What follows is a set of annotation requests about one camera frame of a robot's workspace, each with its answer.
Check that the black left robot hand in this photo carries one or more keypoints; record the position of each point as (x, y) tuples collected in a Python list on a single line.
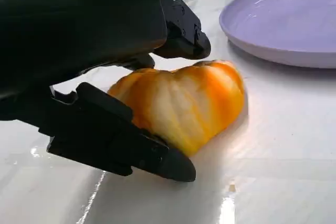
[(78, 24)]

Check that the orange white toy bread roll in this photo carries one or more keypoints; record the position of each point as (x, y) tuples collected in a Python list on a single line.
[(183, 103)]

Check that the lilac plate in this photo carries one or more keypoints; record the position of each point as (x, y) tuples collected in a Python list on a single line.
[(283, 24)]

